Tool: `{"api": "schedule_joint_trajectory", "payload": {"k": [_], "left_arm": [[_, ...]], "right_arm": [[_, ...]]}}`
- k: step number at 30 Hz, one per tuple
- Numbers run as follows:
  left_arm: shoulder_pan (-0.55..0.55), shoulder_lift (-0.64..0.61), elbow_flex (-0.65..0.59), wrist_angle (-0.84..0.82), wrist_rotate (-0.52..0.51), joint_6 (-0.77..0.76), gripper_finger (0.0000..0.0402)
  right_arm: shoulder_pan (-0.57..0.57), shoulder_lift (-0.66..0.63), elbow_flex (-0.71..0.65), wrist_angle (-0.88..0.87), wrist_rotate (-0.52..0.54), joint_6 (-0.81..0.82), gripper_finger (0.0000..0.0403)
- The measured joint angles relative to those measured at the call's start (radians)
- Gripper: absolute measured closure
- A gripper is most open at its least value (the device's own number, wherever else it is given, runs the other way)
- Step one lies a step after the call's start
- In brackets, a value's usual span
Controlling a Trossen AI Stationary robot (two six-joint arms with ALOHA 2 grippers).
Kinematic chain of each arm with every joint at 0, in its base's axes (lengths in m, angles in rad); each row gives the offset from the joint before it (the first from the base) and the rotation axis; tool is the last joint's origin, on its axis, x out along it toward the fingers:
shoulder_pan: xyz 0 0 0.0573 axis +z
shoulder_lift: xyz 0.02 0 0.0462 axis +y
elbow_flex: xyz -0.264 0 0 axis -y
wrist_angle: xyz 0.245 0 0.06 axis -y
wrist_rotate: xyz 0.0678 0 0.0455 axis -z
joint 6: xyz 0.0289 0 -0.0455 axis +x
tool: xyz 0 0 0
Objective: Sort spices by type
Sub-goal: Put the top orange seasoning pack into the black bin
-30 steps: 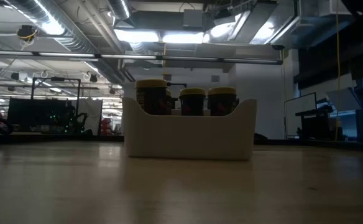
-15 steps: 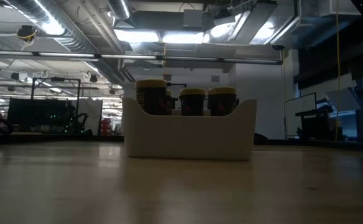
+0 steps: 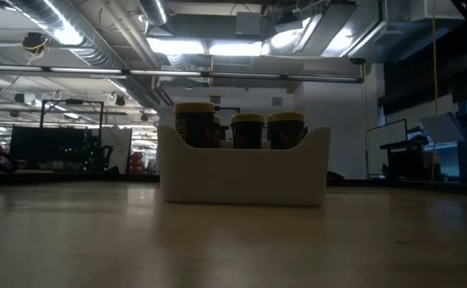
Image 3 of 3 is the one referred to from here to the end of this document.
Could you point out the red stacked objects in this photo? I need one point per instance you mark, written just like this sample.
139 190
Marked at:
137 164

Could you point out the white plastic bin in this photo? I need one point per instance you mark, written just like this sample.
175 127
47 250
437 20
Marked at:
245 172

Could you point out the large black panel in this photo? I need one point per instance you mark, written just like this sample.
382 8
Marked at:
37 146

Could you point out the square wall vent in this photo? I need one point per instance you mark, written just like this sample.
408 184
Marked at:
215 98
276 101

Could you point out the black table frame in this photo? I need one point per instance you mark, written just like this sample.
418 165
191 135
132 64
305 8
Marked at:
17 178

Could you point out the round silver ventilation duct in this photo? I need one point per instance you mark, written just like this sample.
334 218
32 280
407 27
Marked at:
153 10
97 56

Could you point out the yellow-lid dark spice jar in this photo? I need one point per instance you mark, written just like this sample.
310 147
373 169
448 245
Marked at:
285 132
194 124
248 132

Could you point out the white board with black frame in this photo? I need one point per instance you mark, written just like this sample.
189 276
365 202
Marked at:
385 140

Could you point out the grey slanted panel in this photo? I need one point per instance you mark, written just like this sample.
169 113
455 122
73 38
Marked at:
441 128

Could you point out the grey square ceiling box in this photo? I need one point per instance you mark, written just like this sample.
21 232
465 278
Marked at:
248 24

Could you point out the black tube frame stand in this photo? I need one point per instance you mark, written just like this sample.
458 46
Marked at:
227 108
71 101

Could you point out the bright ceiling light panel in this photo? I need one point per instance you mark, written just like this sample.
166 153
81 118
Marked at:
235 49
175 46

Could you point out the black dome camera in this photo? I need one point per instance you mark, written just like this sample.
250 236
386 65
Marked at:
120 101
144 117
357 61

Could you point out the white hanging sheet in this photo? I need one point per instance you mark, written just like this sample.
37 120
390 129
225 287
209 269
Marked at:
119 144

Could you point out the silver overhead rail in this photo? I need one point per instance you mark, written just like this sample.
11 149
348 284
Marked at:
217 74

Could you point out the orange brown wrapper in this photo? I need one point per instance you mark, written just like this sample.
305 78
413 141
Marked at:
218 134

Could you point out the black robot with green lights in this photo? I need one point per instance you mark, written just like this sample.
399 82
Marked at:
91 158

